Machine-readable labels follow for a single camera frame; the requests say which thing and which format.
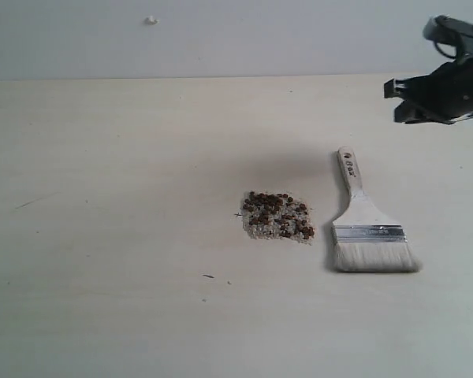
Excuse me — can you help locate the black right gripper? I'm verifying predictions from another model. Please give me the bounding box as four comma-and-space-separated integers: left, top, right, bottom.
383, 58, 473, 125

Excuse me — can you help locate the wide white wooden paint brush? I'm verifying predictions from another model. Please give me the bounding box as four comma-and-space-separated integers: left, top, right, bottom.
332, 147, 421, 273

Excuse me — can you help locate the scattered brown pellets and rice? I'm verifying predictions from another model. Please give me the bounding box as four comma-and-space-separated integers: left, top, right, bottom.
237, 191, 316, 244

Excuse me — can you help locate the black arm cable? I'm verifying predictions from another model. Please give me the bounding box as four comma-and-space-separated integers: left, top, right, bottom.
432, 37, 464, 60

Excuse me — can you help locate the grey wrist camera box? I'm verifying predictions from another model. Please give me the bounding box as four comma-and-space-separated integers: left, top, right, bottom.
423, 15, 473, 60

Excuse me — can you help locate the small white wall hook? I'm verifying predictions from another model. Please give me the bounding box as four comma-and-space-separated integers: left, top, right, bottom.
143, 16, 159, 26

